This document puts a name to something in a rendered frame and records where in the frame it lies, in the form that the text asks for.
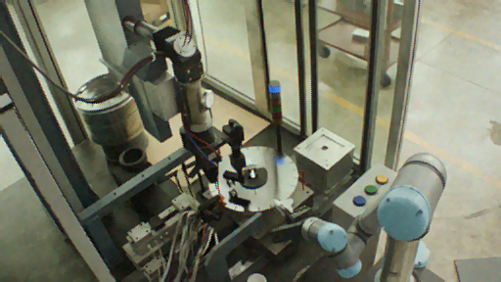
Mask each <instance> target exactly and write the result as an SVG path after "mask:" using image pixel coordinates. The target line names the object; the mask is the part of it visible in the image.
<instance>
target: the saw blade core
mask: <svg viewBox="0 0 501 282"><path fill-rule="evenodd" d="M257 149H258V150H257ZM268 149H269V151H267V150H268ZM241 151H242V153H244V155H245V157H246V163H247V165H249V164H250V161H249V159H251V160H252V164H253V165H265V169H267V171H268V179H267V181H266V182H265V183H264V184H263V185H261V186H258V187H255V188H249V187H245V186H244V185H241V184H240V183H239V182H236V185H234V186H232V187H231V188H229V187H228V185H227V181H226V179H225V178H223V176H222V174H223V173H224V171H225V170H226V169H227V170H231V171H235V172H236V170H235V169H234V168H232V167H231V165H230V161H229V157H228V156H229V155H230V154H232V152H231V153H229V154H227V155H226V156H225V157H223V158H222V161H221V162H219V163H218V165H219V169H218V177H219V192H218V185H217V183H216V185H217V190H216V187H215V184H211V183H209V182H208V184H209V189H210V192H211V195H212V197H213V196H215V195H216V194H219V193H220V194H221V195H222V196H224V197H225V200H222V201H221V202H219V203H220V205H222V206H225V205H226V204H227V203H228V204H227V205H226V206H225V207H227V208H229V209H231V210H235V209H236V211H237V212H259V210H260V211H265V210H268V209H270V208H273V207H275V206H274V205H273V200H278V201H280V200H281V201H283V200H286V199H288V198H289V197H290V196H291V195H292V193H293V192H294V190H295V188H296V187H295V186H296V185H297V179H298V175H297V174H294V173H297V169H296V166H295V163H293V161H292V160H291V159H290V158H289V157H288V156H287V155H286V154H285V153H283V152H279V151H278V150H275V149H271V148H268V147H247V148H244V149H241ZM277 152H278V153H277ZM292 185H294V186H292ZM213 191H215V192H213ZM286 193H288V194H286ZM289 194H290V195H289ZM269 205H270V207H269ZM258 208H259V209H258ZM247 209H248V211H247Z"/></svg>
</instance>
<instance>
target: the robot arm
mask: <svg viewBox="0 0 501 282"><path fill-rule="evenodd" d="M446 180H447V175H446V168H445V167H444V163H442V162H441V160H440V159H439V158H438V157H436V156H435V155H433V154H431V153H429V154H428V153H419V154H414V155H412V156H411V157H409V158H408V160H407V161H405V162H404V165H403V166H402V167H401V168H400V169H399V171H398V173H397V175H396V176H395V179H394V180H393V182H392V183H391V184H390V185H389V186H388V187H387V188H386V190H385V191H384V192H383V193H382V194H381V195H380V196H379V197H378V198H377V199H376V200H375V201H374V202H373V203H372V204H371V205H370V207H369V208H367V209H366V210H365V211H361V212H360V213H359V215H357V216H356V217H355V218H354V220H353V222H352V224H351V226H350V227H349V228H348V230H347V231H346V233H345V230H344V229H342V228H340V227H339V226H338V225H335V224H333V223H330V222H328V221H324V219H323V216H322V215H319V216H317V217H316V216H314V213H313V210H312V209H311V208H308V207H307V206H303V207H301V208H299V209H298V210H296V211H295V212H294V213H292V212H293V209H292V204H293V202H294V201H293V199H286V200H283V201H278V200H273V205H274V206H275V207H277V210H278V211H279V212H280V213H281V214H282V215H284V216H285V217H286V218H285V220H286V222H287V225H283V226H280V227H276V228H273V229H271V232H270V236H271V238H272V240H273V243H274V244H278V243H283V242H287V241H290V240H291V241H293V242H295V241H297V240H298V239H300V238H301V237H303V238H304V239H305V240H308V241H309V242H311V243H314V245H318V246H319V247H320V249H321V250H322V251H323V253H324V254H325V256H326V257H327V258H328V259H329V261H330V262H331V263H332V265H333V267H334V269H335V270H336V271H337V272H338V273H339V274H340V275H341V276H342V277H344V278H350V277H353V276H355V274H357V273H359V271H360V270H361V266H362V263H361V262H360V259H359V257H360V255H361V253H362V251H363V250H364V249H365V247H366V245H367V243H368V241H369V239H371V238H372V237H373V236H374V234H375V233H376V232H379V230H380V229H382V228H384V231H385V232H386V233H387V237H386V244H385V251H384V258H383V266H382V268H381V269H380V270H379V271H378V272H377V275H376V276H375V281H374V282H423V280H422V276H423V273H424V272H425V269H426V267H427V265H428V262H429V258H430V252H429V250H428V248H427V246H426V245H425V244H424V243H422V242H421V239H423V238H425V236H426V235H427V234H428V233H429V231H430V227H431V222H432V218H433V213H434V210H435V209H436V205H437V203H438V201H439V199H440V197H441V194H442V192H443V190H444V188H445V184H446ZM304 208H306V209H304ZM303 209H304V210H303Z"/></svg>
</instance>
